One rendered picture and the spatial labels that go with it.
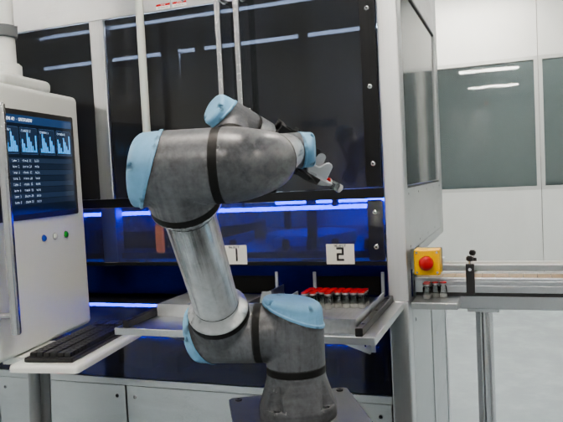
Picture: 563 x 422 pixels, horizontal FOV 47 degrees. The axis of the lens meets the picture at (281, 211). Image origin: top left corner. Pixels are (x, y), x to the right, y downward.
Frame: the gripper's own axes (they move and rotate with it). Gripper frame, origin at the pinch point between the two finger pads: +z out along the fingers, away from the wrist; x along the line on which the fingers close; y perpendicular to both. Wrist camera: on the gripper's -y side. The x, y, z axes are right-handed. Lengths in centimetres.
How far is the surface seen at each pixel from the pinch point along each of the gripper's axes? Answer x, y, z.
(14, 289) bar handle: 12, -70, -46
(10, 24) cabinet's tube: 72, -27, -71
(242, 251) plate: 28, -41, 12
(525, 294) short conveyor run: -13, 5, 69
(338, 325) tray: -24.8, -21.4, 11.9
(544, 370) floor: 89, -60, 276
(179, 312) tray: 8, -56, -5
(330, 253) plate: 13.4, -21.9, 27.2
